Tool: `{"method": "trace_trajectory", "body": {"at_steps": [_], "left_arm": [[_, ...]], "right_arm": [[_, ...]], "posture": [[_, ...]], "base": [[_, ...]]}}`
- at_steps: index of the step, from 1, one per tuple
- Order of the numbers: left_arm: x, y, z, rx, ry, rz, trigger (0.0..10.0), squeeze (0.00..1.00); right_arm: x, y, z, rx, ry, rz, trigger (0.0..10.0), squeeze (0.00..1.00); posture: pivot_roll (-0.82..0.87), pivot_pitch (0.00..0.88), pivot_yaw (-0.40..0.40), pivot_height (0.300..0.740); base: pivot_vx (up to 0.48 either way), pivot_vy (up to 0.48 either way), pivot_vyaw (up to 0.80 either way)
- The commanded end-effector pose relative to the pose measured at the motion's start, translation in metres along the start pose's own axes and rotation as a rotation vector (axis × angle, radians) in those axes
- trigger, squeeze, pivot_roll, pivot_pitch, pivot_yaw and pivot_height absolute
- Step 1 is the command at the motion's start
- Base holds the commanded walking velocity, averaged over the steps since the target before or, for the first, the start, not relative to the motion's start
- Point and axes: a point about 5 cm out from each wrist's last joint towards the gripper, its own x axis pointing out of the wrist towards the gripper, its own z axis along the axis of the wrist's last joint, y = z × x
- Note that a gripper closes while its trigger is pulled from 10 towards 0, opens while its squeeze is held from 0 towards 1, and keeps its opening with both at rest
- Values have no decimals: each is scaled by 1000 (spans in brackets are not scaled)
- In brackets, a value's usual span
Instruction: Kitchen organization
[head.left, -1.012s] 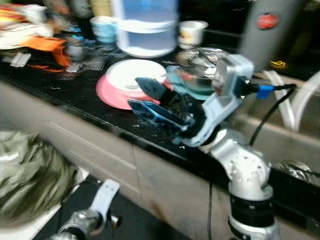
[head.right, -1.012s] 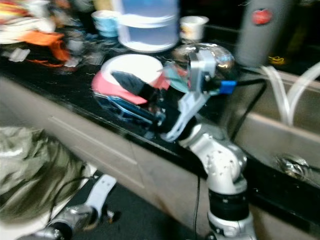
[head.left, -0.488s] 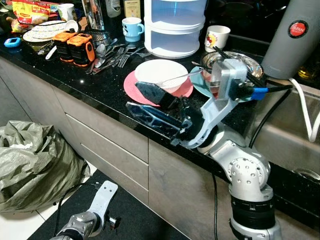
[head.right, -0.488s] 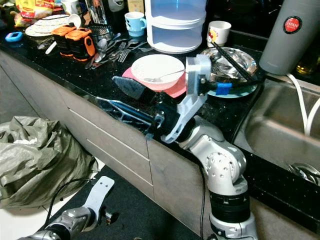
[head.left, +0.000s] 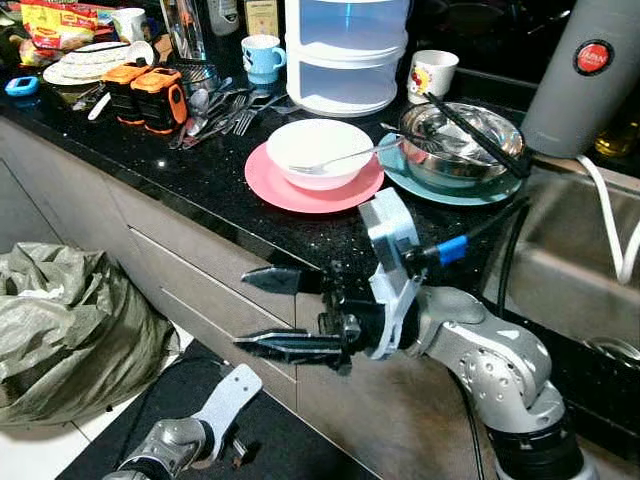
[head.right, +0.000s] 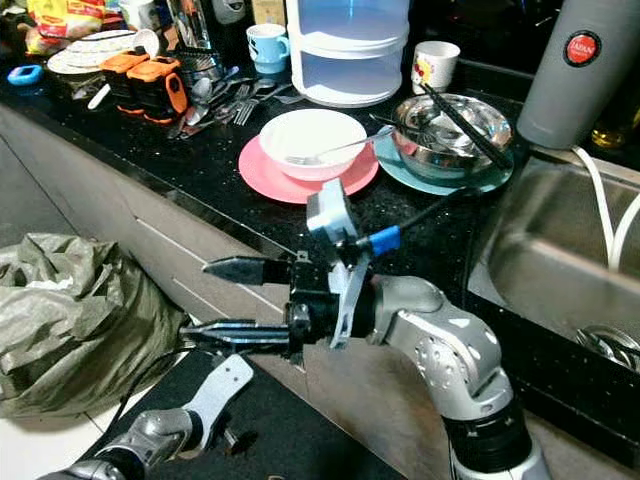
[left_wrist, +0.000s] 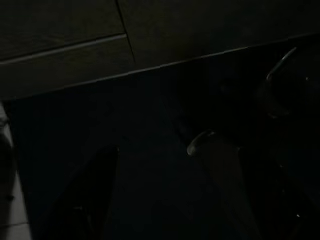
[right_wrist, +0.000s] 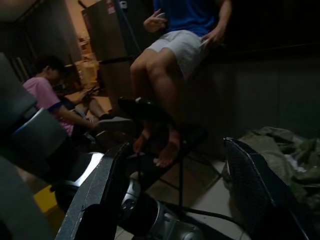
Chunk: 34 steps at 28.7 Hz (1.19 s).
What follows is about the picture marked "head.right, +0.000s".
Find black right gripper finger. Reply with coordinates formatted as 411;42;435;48
202;257;296;287
180;320;296;353

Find black tongs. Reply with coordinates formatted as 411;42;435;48
418;83;516;169

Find orange black box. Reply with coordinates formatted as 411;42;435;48
125;57;189;126
98;52;151;113

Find silver fork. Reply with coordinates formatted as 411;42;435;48
285;130;396;166

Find teal plate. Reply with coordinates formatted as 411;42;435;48
370;128;516;196

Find white printed cup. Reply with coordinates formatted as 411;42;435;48
410;40;461;96

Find yellow oil bottle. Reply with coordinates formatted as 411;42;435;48
590;95;640;151

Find blue mug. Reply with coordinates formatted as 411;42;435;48
245;23;291;76

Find white plate stack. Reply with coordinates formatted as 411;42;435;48
45;28;161;76

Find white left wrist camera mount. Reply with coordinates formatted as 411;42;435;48
185;352;254;451

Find white stacked food container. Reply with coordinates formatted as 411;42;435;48
285;0;413;109

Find grey thermos flask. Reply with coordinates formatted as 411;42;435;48
515;0;640;151

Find green garbage bag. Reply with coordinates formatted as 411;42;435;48
0;233;189;419

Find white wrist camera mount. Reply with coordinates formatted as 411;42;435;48
185;352;254;451
305;178;381;351

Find plain white cup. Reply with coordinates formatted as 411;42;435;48
117;0;158;31

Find clear glass tumbler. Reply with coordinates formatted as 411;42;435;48
168;0;216;53

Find red yellow snack bag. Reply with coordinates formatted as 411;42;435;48
25;0;121;41

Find blue tape roll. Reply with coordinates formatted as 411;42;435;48
7;65;44;88

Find steel spoon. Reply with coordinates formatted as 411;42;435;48
185;78;219;129

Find yellow tin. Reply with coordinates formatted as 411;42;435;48
250;0;286;26

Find black floor mat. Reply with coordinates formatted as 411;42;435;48
50;345;406;480

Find steel sink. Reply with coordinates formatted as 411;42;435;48
465;150;640;371

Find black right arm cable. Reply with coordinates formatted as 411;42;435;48
345;188;481;301

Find white hose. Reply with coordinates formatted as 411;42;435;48
570;145;640;273

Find white bowl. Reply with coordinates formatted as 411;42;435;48
258;108;369;183

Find steel mesh cutlery basket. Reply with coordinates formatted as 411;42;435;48
185;50;229;86

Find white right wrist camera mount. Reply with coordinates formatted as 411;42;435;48
305;178;381;351

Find pink plate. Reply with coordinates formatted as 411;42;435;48
238;133;379;206

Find steel bowl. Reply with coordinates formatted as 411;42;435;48
390;93;514;181

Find grey kitchen cabinet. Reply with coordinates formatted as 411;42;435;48
0;105;640;480

